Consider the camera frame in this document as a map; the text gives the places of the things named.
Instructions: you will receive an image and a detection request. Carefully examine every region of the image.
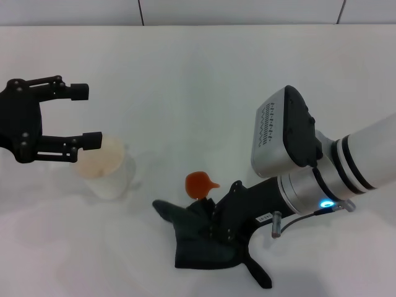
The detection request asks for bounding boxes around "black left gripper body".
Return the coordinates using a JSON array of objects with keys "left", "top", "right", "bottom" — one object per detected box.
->
[{"left": 0, "top": 78, "right": 44, "bottom": 164}]

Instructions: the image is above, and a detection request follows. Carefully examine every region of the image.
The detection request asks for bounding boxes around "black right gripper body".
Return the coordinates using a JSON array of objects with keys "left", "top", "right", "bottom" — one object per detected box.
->
[{"left": 212, "top": 176, "right": 291, "bottom": 246}]

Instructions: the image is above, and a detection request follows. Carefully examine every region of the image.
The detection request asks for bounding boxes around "dark blue rag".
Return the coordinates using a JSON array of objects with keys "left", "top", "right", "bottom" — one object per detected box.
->
[{"left": 152, "top": 197, "right": 273, "bottom": 290}]

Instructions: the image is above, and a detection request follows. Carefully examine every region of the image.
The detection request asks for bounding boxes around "translucent white plastic cup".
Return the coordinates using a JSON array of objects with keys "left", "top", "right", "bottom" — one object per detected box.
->
[{"left": 72, "top": 136, "right": 137, "bottom": 200}]

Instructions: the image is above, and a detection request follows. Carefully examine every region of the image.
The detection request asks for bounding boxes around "brown water stain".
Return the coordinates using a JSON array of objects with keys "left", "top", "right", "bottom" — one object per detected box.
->
[{"left": 184, "top": 171, "right": 221, "bottom": 200}]

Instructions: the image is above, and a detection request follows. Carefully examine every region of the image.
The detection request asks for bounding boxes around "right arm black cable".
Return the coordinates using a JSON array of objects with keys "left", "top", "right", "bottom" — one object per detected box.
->
[{"left": 270, "top": 200, "right": 356, "bottom": 239}]

